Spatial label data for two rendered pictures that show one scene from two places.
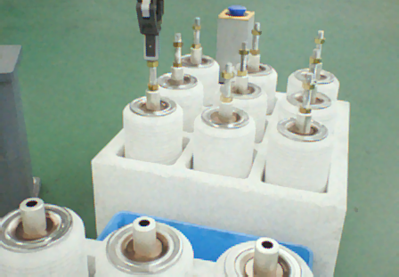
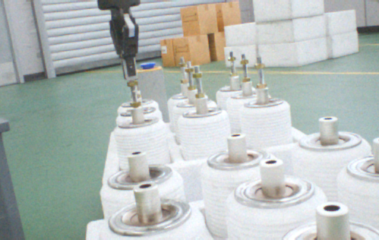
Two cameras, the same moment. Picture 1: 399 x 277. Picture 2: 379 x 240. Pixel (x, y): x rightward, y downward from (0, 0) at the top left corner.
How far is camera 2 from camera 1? 34 cm
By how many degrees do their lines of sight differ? 25
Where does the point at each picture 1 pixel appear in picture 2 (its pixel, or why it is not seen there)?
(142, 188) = not seen: hidden behind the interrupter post
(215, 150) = (208, 135)
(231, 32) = (150, 82)
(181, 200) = (192, 188)
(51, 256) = (173, 184)
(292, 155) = (268, 118)
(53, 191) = not seen: outside the picture
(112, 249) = (218, 165)
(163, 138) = (159, 143)
